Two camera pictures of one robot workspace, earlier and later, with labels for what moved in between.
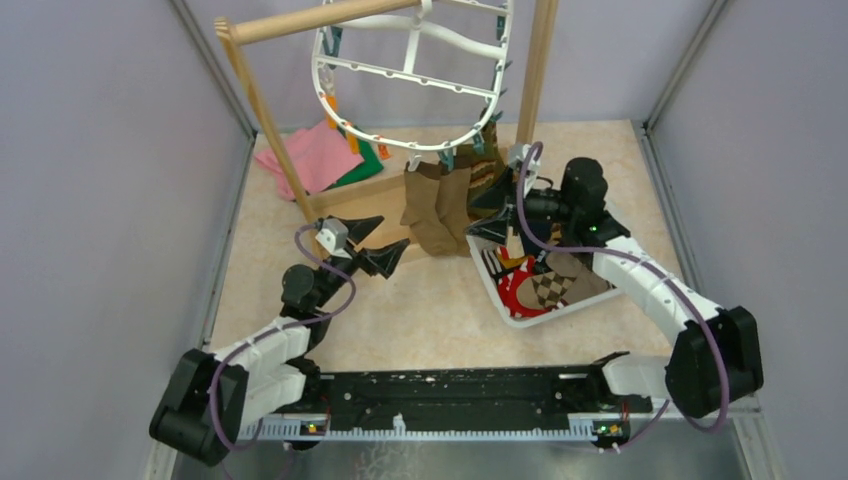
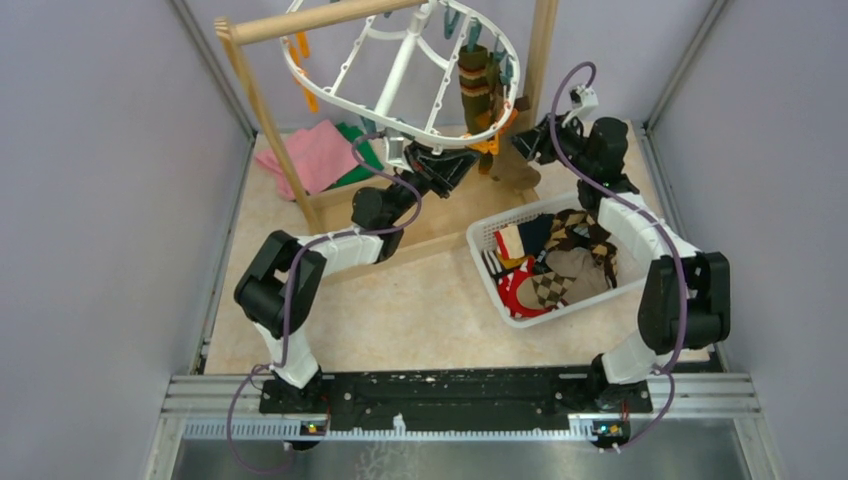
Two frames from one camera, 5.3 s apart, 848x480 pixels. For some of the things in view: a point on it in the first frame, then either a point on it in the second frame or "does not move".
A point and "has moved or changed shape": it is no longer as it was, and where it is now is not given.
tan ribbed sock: (421, 210) → (509, 165)
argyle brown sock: (542, 291) does not move
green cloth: (370, 165) does not move
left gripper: (381, 259) → (440, 172)
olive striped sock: (485, 168) → (475, 84)
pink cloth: (318, 156) does not move
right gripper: (494, 229) → (536, 141)
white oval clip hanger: (501, 8) has moved or changed shape
